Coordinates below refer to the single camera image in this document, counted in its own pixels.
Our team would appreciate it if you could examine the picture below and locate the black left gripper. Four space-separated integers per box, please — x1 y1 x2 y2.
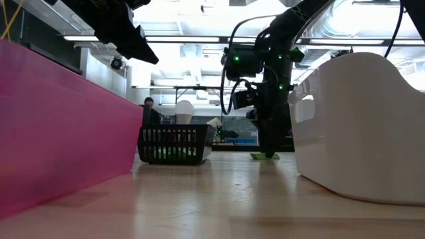
99 0 159 66

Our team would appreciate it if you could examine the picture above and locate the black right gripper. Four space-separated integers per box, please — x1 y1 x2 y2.
221 44 305 159

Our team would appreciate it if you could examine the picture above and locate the black slotted plastic basket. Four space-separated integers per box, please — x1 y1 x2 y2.
137 123 216 166

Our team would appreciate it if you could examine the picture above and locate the white plastic bin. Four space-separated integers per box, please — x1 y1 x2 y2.
288 52 425 206

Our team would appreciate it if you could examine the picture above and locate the blue storage bin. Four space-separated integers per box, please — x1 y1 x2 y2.
225 138 257 145

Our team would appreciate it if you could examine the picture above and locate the person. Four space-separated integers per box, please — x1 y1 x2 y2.
142 96 163 125

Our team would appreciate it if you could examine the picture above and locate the fluorescent ceiling light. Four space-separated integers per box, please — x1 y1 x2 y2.
62 35 100 42

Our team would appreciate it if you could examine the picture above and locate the white light bulb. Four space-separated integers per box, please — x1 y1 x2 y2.
175 100 196 125

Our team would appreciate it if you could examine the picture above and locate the pink plastic tray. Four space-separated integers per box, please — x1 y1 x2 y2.
0 39 144 220

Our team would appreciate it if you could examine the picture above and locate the black metal table frame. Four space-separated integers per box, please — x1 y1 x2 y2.
212 143 295 153

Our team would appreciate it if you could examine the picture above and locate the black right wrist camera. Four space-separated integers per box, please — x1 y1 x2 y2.
230 88 259 111

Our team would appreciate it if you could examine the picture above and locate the yellow hanging cable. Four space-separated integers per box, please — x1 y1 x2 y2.
0 0 24 40

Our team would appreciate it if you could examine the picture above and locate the silver ventilation duct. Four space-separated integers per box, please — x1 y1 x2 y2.
298 0 369 69

